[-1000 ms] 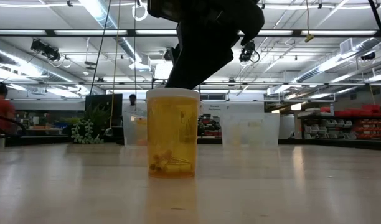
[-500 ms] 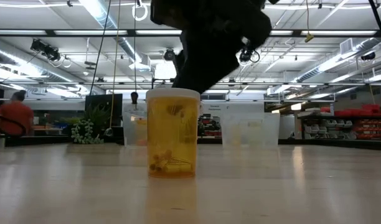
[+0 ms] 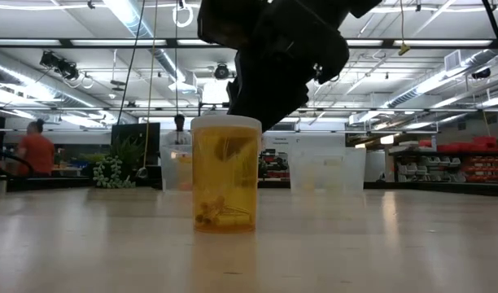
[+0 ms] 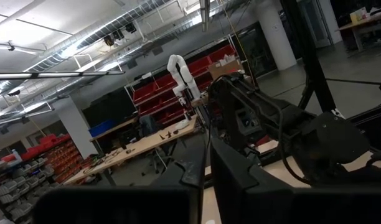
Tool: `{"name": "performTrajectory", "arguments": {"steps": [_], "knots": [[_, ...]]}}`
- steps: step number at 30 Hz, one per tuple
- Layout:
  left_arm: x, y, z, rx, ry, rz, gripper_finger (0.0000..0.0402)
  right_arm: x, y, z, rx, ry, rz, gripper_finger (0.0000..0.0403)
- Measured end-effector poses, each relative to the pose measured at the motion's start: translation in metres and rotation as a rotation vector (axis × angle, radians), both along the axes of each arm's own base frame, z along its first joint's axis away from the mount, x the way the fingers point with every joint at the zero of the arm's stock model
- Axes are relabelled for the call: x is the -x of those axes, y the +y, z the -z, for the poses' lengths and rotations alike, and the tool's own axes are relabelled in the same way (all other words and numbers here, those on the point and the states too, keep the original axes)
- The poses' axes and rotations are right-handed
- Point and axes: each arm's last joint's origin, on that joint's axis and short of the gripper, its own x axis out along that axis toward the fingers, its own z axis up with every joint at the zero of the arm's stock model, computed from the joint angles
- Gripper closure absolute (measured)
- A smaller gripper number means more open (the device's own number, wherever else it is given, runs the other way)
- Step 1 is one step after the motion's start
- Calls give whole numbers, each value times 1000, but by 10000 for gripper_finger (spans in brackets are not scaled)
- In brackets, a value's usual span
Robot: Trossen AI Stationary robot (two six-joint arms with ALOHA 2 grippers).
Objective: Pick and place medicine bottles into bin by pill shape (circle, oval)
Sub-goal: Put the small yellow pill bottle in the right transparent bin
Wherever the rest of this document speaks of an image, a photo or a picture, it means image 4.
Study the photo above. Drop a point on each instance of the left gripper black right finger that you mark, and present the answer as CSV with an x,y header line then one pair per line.
x,y
240,193

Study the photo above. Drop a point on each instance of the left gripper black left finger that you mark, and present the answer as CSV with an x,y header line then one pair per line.
x,y
178,202

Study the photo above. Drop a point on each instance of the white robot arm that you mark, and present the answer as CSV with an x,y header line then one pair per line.
x,y
184,77

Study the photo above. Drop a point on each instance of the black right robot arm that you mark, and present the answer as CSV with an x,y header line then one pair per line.
x,y
240,102

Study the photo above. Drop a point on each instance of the tall red bin shelf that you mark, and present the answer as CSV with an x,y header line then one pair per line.
x,y
153,90

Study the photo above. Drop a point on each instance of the long wooden workbench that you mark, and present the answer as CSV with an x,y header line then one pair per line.
x,y
140,146

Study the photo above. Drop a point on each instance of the grey office chair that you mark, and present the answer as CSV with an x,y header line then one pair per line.
x,y
148,124

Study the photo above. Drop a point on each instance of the small wooden workbench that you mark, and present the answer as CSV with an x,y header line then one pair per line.
x,y
122,126

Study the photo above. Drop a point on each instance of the blue plastic crate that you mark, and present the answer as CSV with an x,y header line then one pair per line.
x,y
101,127

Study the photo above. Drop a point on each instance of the black partition panel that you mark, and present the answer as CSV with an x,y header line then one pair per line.
x,y
109,105

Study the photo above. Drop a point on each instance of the cardboard box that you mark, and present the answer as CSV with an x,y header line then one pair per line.
x,y
224,68

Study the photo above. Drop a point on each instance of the red and grey parts rack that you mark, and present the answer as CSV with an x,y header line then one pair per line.
x,y
53,152

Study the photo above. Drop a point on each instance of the black equipment stand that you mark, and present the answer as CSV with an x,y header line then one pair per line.
x,y
374,124

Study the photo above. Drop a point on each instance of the black overhead light bar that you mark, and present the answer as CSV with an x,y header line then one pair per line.
x,y
69,74

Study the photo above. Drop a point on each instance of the wooden desk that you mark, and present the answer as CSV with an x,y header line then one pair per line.
x,y
365,23

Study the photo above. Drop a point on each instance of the yellow box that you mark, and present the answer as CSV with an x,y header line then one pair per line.
x,y
358,15

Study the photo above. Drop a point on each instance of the silver frame bracket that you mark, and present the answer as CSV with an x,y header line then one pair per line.
x,y
337,113

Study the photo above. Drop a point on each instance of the black aluminium table frame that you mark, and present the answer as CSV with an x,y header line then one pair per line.
x,y
299,37

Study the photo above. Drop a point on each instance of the black ceiling camera cluster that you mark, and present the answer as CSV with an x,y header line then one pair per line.
x,y
117,33

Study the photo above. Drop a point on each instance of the silver ceiling air duct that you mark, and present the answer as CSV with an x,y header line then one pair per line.
x,y
115,25

